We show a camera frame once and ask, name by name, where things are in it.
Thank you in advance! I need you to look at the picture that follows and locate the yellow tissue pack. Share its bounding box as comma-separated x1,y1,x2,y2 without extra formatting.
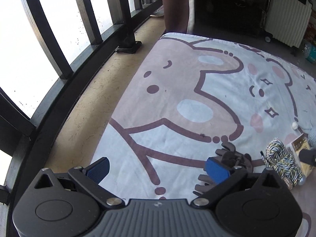
285,134,315,178

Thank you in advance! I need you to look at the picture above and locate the black hair claw clip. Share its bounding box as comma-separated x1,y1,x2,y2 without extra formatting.
193,141,253,196

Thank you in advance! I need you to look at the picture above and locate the twisted rope tassel with pearls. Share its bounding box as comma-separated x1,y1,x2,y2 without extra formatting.
260,139,306,190

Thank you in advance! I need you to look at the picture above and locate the blue crochet doll pendant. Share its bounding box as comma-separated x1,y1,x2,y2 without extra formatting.
291,122,316,147

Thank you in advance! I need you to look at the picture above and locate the cartoon bear bed sheet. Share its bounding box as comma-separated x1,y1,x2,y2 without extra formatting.
94,33,315,236

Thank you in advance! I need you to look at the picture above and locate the water bottle pack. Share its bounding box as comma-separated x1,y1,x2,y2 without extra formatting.
303,42,316,64

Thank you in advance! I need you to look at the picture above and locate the white radiator heater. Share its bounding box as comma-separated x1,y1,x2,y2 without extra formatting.
265,0,312,48

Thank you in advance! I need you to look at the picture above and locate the brown curtain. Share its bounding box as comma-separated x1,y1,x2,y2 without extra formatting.
162,0,195,34

